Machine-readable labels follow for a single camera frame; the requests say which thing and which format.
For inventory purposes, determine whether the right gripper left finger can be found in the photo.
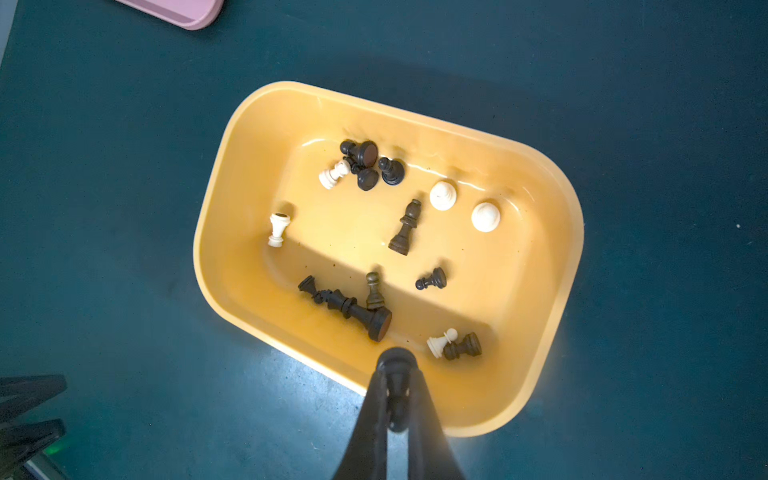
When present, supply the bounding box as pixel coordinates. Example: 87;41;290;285
333;369;389;479

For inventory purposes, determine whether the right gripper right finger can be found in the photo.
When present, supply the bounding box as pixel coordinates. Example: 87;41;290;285
408;369;465;479

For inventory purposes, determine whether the brown bishop chess piece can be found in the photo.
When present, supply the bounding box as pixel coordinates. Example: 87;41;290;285
388;199;422;256

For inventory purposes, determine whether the white rook chess piece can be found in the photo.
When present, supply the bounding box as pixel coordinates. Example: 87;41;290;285
268;212;291;248

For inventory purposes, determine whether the white pawn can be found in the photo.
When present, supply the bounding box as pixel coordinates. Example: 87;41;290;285
429;180;458;211
471;202;501;233
318;159;351;190

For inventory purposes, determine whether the black bishop chess piece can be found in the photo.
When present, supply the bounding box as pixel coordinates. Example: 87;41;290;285
340;140;379;168

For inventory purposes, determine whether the yellow plastic storage box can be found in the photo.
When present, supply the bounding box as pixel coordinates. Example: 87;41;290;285
193;81;584;437

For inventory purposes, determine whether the brown pawn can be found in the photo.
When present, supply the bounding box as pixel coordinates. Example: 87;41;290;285
443;332;482;361
366;271;385;310

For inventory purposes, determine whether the black pawn pair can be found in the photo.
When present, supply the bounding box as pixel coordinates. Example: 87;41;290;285
350;160;380;191

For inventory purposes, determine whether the black king chess piece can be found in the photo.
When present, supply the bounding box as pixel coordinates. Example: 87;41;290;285
298;275;392;342

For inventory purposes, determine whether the black pawn chess piece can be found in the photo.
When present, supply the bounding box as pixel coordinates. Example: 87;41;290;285
378;157;405;186

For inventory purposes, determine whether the pink tray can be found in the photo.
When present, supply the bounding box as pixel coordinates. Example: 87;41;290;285
118;0;224;31

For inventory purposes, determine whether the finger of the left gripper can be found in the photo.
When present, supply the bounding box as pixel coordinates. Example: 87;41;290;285
1;374;67;423
1;419;66;474

